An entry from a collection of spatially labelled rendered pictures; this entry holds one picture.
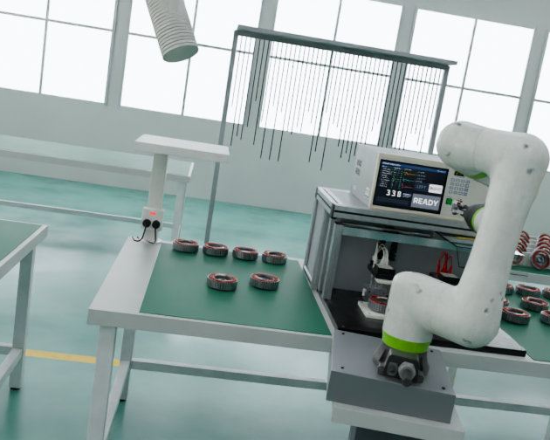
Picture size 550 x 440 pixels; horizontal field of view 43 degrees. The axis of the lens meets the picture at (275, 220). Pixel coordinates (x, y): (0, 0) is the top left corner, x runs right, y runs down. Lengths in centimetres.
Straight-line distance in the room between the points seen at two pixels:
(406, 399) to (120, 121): 734
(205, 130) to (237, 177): 71
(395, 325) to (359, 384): 18
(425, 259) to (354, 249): 29
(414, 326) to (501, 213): 36
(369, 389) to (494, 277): 41
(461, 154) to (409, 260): 105
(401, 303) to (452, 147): 41
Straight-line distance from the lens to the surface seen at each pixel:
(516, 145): 173
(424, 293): 178
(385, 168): 255
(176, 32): 309
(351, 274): 273
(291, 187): 888
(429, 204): 262
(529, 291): 335
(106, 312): 221
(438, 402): 182
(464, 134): 179
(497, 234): 172
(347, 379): 179
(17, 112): 906
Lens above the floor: 148
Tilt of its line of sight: 10 degrees down
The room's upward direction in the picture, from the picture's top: 9 degrees clockwise
